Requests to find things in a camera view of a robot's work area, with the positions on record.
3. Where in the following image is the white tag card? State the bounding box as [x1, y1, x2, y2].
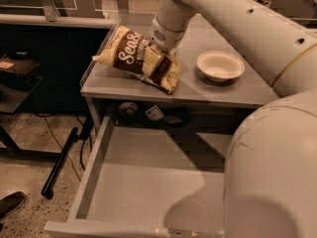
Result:
[146, 105, 164, 121]

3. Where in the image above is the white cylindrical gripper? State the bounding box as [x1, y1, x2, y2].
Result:
[142, 0, 196, 76]

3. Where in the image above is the black floor cable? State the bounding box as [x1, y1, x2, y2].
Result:
[24, 79, 94, 182]

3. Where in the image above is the black shoe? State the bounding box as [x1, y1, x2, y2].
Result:
[0, 191, 26, 218]

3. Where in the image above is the black table leg base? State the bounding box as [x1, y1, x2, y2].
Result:
[41, 128, 77, 199]

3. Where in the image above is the black side table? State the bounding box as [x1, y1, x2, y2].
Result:
[0, 77, 60, 162]

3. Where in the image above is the white paper bowl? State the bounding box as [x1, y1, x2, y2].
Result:
[196, 52, 245, 82]

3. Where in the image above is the grey open top drawer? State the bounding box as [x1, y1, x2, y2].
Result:
[45, 115, 233, 238]

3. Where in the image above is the dark box on side table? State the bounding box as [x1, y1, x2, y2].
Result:
[0, 55, 40, 78]

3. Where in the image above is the brown sea salt chip bag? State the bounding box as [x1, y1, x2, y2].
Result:
[93, 26, 181, 93]

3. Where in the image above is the dark round object under counter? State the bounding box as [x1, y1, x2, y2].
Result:
[118, 102, 138, 119]

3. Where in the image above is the grey counter cabinet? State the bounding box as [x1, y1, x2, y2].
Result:
[81, 15, 278, 126]

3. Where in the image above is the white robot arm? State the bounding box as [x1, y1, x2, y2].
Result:
[150, 0, 317, 238]

